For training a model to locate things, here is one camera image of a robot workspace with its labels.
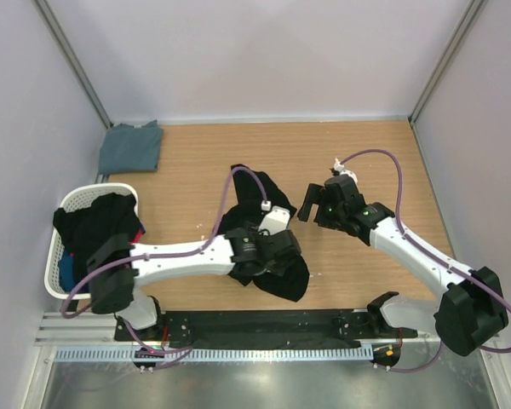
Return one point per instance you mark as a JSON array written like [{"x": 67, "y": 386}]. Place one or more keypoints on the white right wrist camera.
[{"x": 338, "y": 169}]

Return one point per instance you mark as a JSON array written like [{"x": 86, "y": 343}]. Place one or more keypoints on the pink garment in basket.
[{"x": 139, "y": 235}]

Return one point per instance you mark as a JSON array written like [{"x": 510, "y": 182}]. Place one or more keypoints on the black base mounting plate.
[{"x": 272, "y": 330}]

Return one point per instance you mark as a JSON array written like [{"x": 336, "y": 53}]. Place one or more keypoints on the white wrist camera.
[
  {"x": 275, "y": 218},
  {"x": 338, "y": 169}
]

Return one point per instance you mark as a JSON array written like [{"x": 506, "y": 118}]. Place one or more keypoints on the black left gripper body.
[{"x": 276, "y": 268}]

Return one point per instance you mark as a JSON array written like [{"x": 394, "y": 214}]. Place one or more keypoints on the black clothes pile in basket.
[{"x": 84, "y": 231}]

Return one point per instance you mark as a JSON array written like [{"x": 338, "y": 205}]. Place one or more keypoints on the black t-shirt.
[{"x": 240, "y": 225}]

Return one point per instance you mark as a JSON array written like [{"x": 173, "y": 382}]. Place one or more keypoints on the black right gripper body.
[{"x": 328, "y": 215}]

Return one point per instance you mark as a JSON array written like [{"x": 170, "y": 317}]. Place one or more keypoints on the folded teal t-shirt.
[{"x": 130, "y": 149}]

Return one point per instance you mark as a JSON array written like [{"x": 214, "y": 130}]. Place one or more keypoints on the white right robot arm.
[{"x": 464, "y": 313}]

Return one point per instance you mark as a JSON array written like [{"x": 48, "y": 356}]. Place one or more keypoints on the blue garment in basket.
[{"x": 66, "y": 276}]

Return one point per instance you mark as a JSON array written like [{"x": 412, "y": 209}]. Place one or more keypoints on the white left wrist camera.
[{"x": 275, "y": 218}]

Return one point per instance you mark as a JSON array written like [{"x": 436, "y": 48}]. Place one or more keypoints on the slotted cable duct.
[{"x": 131, "y": 353}]

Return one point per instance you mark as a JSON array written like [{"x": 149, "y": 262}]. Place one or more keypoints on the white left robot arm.
[{"x": 119, "y": 270}]

